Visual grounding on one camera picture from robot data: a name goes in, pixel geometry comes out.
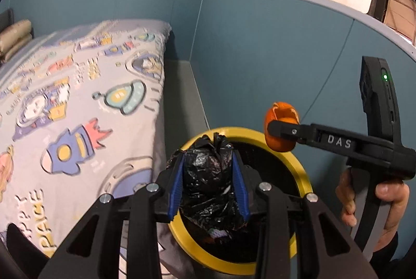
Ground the beige folded quilt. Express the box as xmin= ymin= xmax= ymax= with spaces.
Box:
xmin=0 ymin=20 xmax=33 ymax=63

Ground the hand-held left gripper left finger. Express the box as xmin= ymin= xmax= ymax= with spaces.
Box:
xmin=38 ymin=151 xmax=188 ymax=279

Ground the person's right hand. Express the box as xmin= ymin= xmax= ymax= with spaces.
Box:
xmin=336 ymin=168 xmax=411 ymax=255

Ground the orange peel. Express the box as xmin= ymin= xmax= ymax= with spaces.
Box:
xmin=264 ymin=101 xmax=300 ymax=152

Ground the small knotted black plastic bag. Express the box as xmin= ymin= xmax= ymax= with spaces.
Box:
xmin=166 ymin=132 xmax=248 ymax=232

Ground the bed with cartoon sheet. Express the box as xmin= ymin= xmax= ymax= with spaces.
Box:
xmin=0 ymin=19 xmax=172 ymax=279

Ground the grey upholstered headboard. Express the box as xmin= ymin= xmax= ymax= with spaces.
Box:
xmin=0 ymin=8 xmax=14 ymax=30

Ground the person's right forearm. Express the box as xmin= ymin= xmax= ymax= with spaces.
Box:
xmin=369 ymin=232 xmax=416 ymax=279

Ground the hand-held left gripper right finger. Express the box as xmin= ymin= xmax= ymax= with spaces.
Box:
xmin=230 ymin=150 xmax=379 ymax=279

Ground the yellow rimmed trash bin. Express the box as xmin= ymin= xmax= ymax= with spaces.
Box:
xmin=169 ymin=127 xmax=313 ymax=276

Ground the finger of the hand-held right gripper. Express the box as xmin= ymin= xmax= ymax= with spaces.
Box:
xmin=266 ymin=119 xmax=317 ymax=145

